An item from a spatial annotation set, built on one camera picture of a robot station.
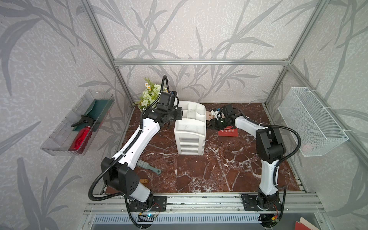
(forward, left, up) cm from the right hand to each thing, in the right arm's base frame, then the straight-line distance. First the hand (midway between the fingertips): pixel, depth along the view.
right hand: (207, 125), depth 96 cm
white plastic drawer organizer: (-12, +10, +12) cm, 20 cm away
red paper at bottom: (-54, -40, -7) cm, 68 cm away
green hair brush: (-24, +39, -7) cm, 46 cm away
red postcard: (+1, -17, -9) cm, 20 cm away
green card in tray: (-10, +59, +24) cm, 65 cm away
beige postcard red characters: (-2, 0, +13) cm, 13 cm away
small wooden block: (-33, +38, -7) cm, 51 cm away
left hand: (-3, +17, +19) cm, 25 cm away
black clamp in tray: (-14, +60, +27) cm, 68 cm away
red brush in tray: (-26, +56, +27) cm, 67 cm away
